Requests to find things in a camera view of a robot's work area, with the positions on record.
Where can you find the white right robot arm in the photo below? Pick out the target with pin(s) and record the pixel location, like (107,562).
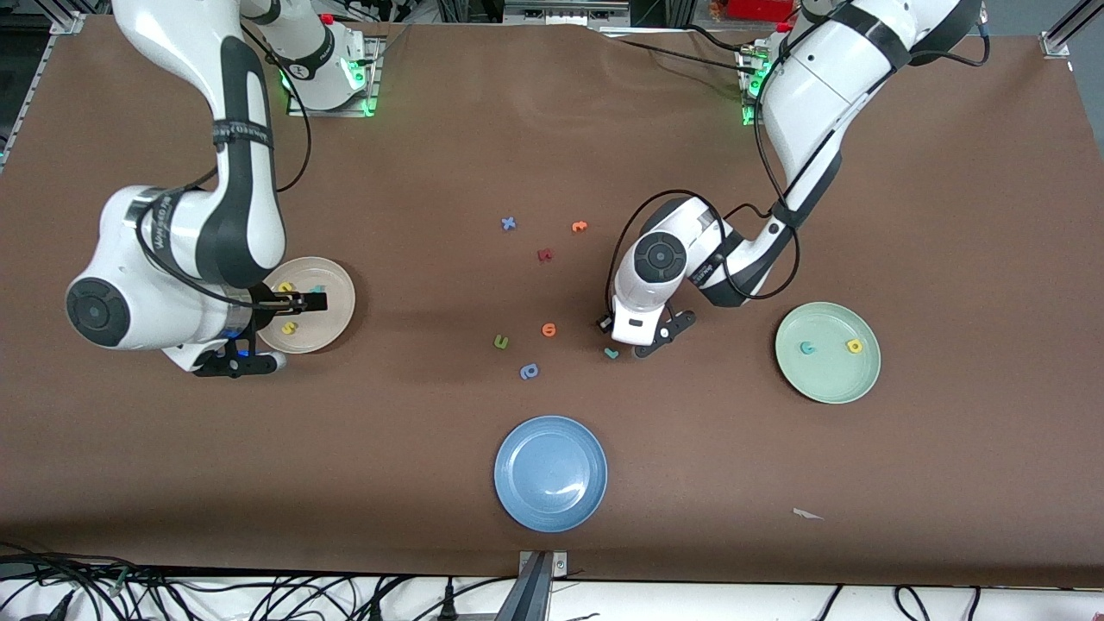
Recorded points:
(172,34)

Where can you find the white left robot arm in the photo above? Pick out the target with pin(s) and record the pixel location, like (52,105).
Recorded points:
(828,78)

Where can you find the beige brown plate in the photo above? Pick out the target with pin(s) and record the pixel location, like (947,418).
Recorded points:
(332,328)

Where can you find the periwinkle foam letter a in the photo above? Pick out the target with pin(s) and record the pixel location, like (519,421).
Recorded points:
(525,373)

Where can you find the blue plate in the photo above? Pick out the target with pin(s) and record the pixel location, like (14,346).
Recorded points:
(550,473)

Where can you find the brown table cover sheet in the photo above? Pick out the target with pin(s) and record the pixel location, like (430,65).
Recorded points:
(172,466)

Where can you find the pale green plate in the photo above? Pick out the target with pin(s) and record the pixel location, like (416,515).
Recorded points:
(827,379)

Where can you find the white paper scrap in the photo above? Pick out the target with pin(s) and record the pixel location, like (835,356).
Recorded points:
(806,514)

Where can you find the grey metal box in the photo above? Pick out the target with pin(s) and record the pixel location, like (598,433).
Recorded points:
(561,12)

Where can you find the red box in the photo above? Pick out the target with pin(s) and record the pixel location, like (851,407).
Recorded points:
(759,9)

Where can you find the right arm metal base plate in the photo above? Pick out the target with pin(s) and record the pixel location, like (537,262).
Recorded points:
(373,86)

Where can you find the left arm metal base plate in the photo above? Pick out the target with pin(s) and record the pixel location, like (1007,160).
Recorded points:
(749,116)

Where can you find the aluminium profile bracket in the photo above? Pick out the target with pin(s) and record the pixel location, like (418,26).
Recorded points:
(539,586)

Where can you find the aluminium frame rail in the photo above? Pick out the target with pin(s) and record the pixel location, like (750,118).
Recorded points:
(43,78)

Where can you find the aluminium frame post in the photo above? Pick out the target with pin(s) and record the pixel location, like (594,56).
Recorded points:
(1056,39)

